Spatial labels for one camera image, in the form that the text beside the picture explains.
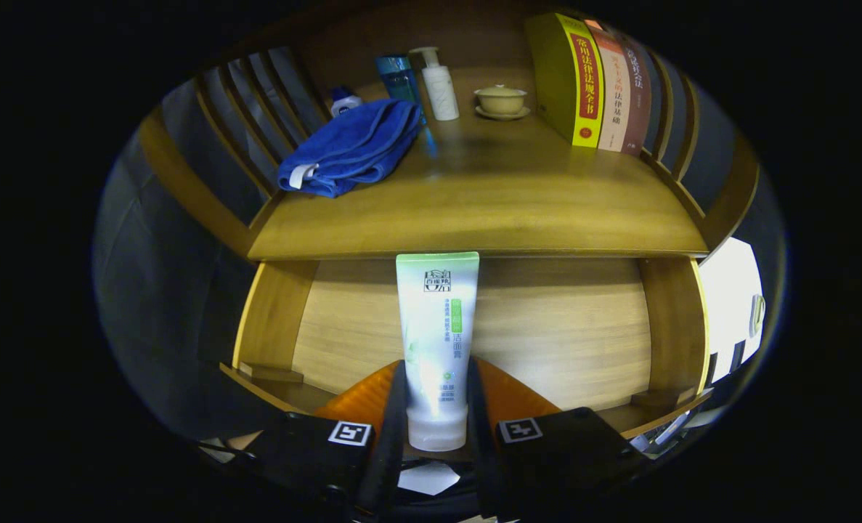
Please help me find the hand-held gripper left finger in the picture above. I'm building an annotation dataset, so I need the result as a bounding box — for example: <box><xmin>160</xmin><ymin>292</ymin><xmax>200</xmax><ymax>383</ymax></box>
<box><xmin>224</xmin><ymin>360</ymin><xmax>410</xmax><ymax>520</ymax></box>

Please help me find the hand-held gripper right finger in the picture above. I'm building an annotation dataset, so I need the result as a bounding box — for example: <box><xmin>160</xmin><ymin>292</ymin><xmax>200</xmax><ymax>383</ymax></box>
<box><xmin>465</xmin><ymin>356</ymin><xmax>646</xmax><ymax>520</ymax></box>

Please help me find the white and green cleanser tube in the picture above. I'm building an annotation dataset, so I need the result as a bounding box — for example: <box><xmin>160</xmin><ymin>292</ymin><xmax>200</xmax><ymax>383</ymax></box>
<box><xmin>396</xmin><ymin>251</ymin><xmax>480</xmax><ymax>453</ymax></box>

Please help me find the wooden drawer with black knob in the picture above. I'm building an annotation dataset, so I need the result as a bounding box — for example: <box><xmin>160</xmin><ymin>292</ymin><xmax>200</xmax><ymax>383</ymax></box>
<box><xmin>219</xmin><ymin>256</ymin><xmax>715</xmax><ymax>444</ymax></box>

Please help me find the wooden countertop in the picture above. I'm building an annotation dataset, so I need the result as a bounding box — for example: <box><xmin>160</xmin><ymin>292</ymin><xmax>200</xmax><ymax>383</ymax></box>
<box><xmin>248</xmin><ymin>65</ymin><xmax>709</xmax><ymax>261</ymax></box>

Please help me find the white side cabinet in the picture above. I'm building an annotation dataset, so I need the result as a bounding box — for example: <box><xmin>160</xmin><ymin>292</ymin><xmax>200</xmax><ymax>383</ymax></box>
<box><xmin>698</xmin><ymin>236</ymin><xmax>765</xmax><ymax>386</ymax></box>

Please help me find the wooden cabinet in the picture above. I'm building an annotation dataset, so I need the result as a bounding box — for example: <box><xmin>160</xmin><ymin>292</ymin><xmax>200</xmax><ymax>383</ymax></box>
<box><xmin>137</xmin><ymin>0</ymin><xmax>762</xmax><ymax>262</ymax></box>

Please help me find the blue folded towel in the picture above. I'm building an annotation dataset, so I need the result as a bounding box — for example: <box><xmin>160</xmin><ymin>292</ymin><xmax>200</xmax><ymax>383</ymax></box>
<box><xmin>277</xmin><ymin>98</ymin><xmax>423</xmax><ymax>198</ymax></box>

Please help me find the small white blue-capped bottle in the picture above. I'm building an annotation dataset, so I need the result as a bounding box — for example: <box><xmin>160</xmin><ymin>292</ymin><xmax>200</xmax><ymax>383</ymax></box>
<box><xmin>330</xmin><ymin>86</ymin><xmax>364</xmax><ymax>117</ymax></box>

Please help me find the beige lidded teacup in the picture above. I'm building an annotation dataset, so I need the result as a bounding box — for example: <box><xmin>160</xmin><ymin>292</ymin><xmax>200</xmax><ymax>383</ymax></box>
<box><xmin>473</xmin><ymin>84</ymin><xmax>531</xmax><ymax>121</ymax></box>

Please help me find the white pump bottle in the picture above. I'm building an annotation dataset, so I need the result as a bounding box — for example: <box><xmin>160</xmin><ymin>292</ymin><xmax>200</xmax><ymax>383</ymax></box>
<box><xmin>409</xmin><ymin>46</ymin><xmax>460</xmax><ymax>121</ymax></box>

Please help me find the teal blue bottle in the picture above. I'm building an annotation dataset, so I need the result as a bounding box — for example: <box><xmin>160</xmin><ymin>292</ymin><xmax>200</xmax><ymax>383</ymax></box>
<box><xmin>375</xmin><ymin>54</ymin><xmax>428</xmax><ymax>128</ymax></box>

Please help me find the orange and beige book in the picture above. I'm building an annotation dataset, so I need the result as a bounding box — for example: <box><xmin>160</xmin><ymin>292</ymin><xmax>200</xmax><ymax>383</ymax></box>
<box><xmin>583</xmin><ymin>20</ymin><xmax>631</xmax><ymax>153</ymax></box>

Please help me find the brown book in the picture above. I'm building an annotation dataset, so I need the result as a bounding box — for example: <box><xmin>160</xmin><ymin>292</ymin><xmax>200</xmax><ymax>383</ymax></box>
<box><xmin>616</xmin><ymin>33</ymin><xmax>653</xmax><ymax>156</ymax></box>

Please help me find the yellow book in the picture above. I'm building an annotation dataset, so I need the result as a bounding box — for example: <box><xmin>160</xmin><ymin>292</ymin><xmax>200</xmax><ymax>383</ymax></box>
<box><xmin>525</xmin><ymin>12</ymin><xmax>606</xmax><ymax>149</ymax></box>

